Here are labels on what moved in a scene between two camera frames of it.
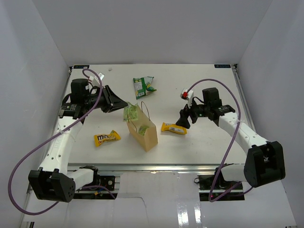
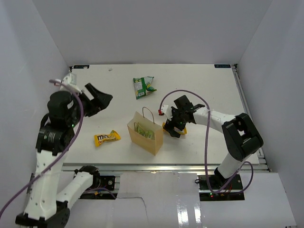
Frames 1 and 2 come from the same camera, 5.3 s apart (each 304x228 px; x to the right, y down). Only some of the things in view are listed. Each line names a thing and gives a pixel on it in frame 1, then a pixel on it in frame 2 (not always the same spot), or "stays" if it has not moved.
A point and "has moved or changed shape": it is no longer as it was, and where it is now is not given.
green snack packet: [130, 112] → [145, 133]
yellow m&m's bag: [99, 138] stays
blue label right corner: [223, 66] stays
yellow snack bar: [173, 128] stays
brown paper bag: [148, 140] has moved or changed shape
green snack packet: [142, 129] → [149, 134]
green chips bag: [142, 86] stays
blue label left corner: [80, 66] stays
